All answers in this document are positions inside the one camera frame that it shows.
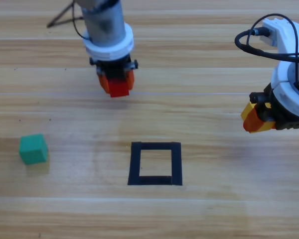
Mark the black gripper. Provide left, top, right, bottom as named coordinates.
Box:
left=89, top=55, right=140, bottom=95
left=243, top=84, right=299, bottom=132

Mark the red cube block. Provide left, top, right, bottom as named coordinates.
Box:
left=107, top=79, right=131, bottom=98

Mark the green cube block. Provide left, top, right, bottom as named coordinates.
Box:
left=19, top=133, right=48, bottom=165

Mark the black tape square outline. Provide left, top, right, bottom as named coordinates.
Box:
left=127, top=141, right=183, bottom=186

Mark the dark metal stand leg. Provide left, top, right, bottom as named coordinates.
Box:
left=46, top=0, right=84, bottom=28

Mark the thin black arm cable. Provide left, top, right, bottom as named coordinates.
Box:
left=73, top=1, right=92, bottom=42

